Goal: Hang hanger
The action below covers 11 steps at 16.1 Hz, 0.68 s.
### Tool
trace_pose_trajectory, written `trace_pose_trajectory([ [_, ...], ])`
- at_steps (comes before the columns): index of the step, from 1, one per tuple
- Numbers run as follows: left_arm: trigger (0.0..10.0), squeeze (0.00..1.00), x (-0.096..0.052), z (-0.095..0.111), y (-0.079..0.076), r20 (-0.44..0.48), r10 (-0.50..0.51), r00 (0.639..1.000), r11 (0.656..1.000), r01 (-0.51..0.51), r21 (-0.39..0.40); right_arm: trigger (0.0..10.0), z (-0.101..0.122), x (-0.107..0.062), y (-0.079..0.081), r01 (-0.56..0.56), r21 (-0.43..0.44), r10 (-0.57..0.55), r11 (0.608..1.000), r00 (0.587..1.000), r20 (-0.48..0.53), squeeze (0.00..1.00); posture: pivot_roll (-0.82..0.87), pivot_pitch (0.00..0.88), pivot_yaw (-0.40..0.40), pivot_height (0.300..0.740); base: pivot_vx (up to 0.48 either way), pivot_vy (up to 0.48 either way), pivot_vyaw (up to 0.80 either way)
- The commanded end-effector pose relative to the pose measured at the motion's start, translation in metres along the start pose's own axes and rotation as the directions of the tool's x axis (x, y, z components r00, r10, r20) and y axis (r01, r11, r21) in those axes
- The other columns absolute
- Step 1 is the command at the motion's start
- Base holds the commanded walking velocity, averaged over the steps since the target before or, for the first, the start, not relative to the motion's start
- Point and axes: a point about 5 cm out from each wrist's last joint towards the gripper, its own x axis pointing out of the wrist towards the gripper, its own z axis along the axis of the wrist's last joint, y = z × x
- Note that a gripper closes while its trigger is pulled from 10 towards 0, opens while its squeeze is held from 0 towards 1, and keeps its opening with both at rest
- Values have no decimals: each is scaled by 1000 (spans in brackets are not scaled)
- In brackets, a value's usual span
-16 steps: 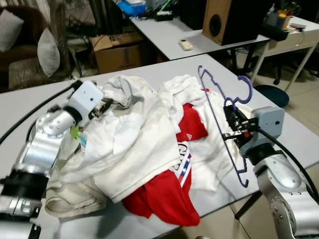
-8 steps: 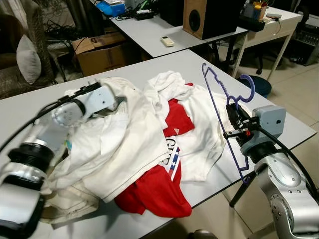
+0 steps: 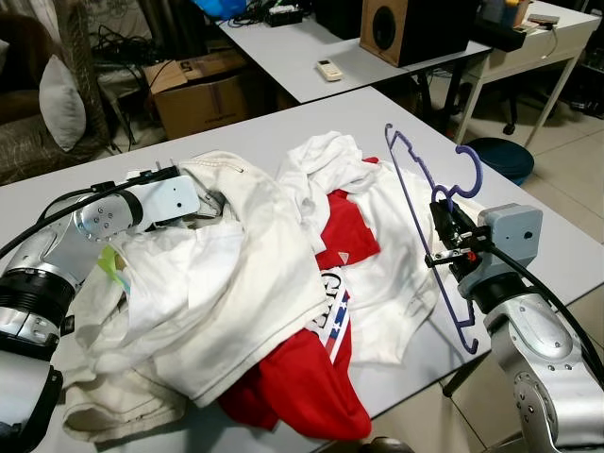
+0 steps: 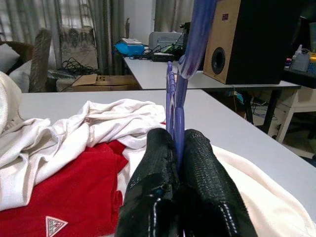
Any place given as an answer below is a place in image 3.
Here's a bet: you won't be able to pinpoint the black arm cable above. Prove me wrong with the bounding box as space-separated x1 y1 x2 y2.
0 179 133 260
483 241 604 378

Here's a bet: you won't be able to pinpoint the brown wooden speaker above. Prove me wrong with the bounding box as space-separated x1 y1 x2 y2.
360 0 481 69

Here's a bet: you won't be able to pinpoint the grey pillow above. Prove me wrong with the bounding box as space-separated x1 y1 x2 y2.
38 54 89 153

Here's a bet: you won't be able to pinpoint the blue plastic bag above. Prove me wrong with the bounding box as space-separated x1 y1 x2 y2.
193 0 254 22

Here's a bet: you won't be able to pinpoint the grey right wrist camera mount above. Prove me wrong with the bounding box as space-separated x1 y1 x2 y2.
475 203 545 286

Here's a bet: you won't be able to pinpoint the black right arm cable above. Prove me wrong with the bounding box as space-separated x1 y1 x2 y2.
483 241 604 378

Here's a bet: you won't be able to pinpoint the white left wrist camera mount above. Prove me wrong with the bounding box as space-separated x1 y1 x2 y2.
126 176 202 229

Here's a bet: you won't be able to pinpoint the white remote control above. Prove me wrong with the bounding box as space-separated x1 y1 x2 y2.
314 59 344 83

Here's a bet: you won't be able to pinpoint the red t-shirt white print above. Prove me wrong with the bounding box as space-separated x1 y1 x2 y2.
219 187 382 443

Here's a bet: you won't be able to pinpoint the small brown box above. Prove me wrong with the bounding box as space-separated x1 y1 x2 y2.
524 11 562 29

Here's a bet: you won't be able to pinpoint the purple plastic hanger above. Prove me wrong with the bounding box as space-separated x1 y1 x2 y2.
384 125 485 356

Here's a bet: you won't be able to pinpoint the labelled cardboard box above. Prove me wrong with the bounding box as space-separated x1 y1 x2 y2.
142 49 277 141

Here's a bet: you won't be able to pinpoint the grey desk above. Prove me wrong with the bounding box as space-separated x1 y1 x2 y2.
219 11 494 107

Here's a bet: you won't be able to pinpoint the brown wicker armchair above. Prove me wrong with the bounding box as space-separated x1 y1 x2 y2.
0 0 119 187

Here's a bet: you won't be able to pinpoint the white desk white legs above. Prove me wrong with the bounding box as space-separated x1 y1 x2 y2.
453 0 604 147

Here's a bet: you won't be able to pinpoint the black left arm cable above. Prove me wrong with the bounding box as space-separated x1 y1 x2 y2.
0 179 133 260

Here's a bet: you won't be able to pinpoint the black box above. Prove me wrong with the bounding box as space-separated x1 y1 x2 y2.
311 0 365 41

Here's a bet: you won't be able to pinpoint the black desk tray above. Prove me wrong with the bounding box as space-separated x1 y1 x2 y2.
470 14 531 54

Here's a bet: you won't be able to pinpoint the dark blue round basin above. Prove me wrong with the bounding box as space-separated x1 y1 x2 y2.
466 137 536 188

